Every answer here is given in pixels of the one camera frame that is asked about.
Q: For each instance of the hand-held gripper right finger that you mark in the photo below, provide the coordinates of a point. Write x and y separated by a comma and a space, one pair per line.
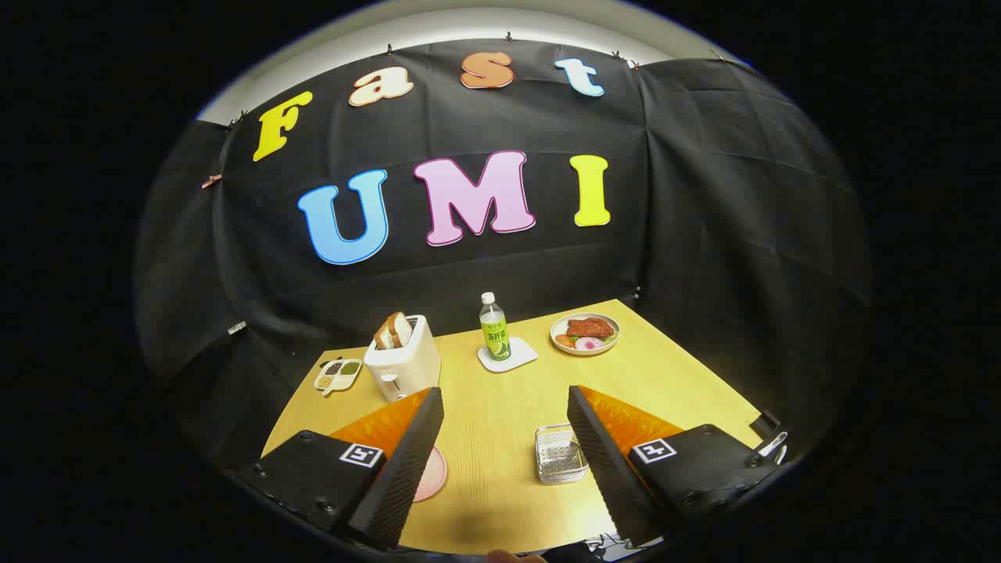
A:
606, 461

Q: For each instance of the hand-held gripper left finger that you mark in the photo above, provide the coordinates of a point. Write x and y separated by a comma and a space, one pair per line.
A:
407, 461

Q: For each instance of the pink plate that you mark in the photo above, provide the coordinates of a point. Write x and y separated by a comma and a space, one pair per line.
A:
434, 473

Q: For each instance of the white toaster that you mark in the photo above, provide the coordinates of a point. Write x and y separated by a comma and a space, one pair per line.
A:
407, 367

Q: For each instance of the white divided condiment dish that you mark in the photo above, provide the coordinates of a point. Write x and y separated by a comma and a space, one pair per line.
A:
336, 375

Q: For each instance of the white plate of food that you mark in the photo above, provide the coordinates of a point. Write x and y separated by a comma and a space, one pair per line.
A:
606, 344

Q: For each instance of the pink round food slice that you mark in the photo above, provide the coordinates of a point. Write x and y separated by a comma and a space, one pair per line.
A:
589, 343

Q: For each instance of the bread slice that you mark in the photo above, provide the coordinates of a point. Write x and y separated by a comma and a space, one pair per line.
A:
401, 328
383, 336

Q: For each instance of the orange food slice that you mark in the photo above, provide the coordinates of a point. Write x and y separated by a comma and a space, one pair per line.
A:
564, 341

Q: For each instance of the brown meat cutlet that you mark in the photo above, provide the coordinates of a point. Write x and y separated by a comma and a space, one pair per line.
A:
590, 326

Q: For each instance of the white coaster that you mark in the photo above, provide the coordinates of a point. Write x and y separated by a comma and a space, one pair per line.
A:
522, 353

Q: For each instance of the green label drink bottle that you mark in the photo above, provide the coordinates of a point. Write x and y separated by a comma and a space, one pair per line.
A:
495, 336

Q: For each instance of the black clamp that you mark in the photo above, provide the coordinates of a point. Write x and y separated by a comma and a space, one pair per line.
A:
766, 424

